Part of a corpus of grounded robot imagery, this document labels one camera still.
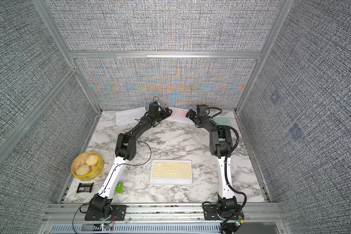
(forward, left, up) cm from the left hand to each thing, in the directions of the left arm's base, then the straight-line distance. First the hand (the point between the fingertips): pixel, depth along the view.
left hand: (171, 111), depth 112 cm
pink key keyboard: (0, -6, -3) cm, 7 cm away
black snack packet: (-53, +49, -3) cm, 72 cm away
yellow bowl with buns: (-42, +50, 0) cm, 66 cm away
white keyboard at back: (+1, +33, -5) cm, 33 cm away
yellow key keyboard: (-46, +2, -3) cm, 46 cm away
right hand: (-2, -14, +1) cm, 14 cm away
